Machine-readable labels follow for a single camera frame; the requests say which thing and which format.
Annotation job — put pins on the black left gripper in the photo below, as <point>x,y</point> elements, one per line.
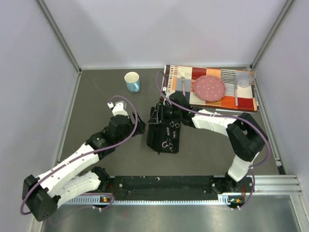
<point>140,128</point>

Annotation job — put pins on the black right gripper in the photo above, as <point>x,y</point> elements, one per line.
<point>154,118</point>

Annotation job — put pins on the black zip tool case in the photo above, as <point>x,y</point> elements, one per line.
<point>157,134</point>

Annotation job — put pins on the silver straight scissors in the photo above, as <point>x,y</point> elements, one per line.
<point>175,126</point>

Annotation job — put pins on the silver thinning scissors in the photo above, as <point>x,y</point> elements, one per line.
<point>167,144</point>

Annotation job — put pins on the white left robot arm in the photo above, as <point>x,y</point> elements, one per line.
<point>45,193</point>

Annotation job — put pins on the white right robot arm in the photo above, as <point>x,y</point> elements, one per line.
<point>245,135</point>

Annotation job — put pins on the blue ceramic mug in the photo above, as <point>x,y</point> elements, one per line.
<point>132,80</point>

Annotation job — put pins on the colourful patterned placemat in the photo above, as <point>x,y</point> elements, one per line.
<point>246,96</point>

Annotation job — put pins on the pink polka dot plate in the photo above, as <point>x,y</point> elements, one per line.
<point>209,88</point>

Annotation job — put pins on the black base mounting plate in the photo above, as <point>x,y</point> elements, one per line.
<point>203,187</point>

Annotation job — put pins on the clear plastic cup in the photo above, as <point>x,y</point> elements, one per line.
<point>245,77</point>

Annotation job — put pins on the pink handled fork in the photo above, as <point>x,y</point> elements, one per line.
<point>182,75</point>

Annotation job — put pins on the grey slotted cable duct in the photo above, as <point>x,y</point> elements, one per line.
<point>101,200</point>

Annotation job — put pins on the pink handled knife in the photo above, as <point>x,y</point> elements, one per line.
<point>236,91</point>

